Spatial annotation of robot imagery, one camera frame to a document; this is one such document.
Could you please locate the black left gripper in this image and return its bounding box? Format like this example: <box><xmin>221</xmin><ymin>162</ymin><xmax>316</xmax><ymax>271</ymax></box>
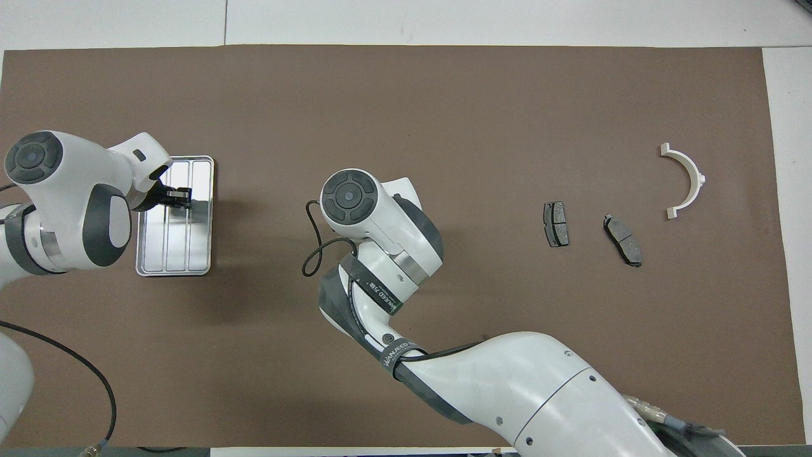
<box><xmin>130</xmin><ymin>181</ymin><xmax>192</xmax><ymax>212</ymax></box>

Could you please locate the silver metal tray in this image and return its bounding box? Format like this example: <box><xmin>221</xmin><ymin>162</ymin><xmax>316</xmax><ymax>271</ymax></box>
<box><xmin>135</xmin><ymin>155</ymin><xmax>215</xmax><ymax>277</ymax></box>

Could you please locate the brown table mat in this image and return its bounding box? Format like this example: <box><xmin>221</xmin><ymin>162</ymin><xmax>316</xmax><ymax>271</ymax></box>
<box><xmin>0</xmin><ymin>44</ymin><xmax>803</xmax><ymax>448</ymax></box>

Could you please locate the dark grey brake pad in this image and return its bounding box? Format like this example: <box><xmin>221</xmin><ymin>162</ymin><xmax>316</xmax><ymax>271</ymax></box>
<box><xmin>603</xmin><ymin>214</ymin><xmax>644</xmax><ymax>268</ymax></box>
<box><xmin>543</xmin><ymin>201</ymin><xmax>570</xmax><ymax>248</ymax></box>

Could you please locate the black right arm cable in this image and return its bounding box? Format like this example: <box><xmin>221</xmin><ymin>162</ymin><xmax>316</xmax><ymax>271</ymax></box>
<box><xmin>302</xmin><ymin>199</ymin><xmax>486</xmax><ymax>366</ymax></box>

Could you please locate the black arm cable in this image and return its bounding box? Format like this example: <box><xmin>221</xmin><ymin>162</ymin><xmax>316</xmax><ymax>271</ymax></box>
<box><xmin>0</xmin><ymin>321</ymin><xmax>119</xmax><ymax>457</ymax></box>
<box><xmin>302</xmin><ymin>199</ymin><xmax>486</xmax><ymax>366</ymax></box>

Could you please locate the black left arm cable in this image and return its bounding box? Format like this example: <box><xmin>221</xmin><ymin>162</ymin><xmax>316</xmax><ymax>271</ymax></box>
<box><xmin>0</xmin><ymin>321</ymin><xmax>119</xmax><ymax>457</ymax></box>

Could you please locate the white semicircular bracket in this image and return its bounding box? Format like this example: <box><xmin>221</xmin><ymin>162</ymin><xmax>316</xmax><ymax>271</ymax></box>
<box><xmin>659</xmin><ymin>142</ymin><xmax>707</xmax><ymax>220</ymax></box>

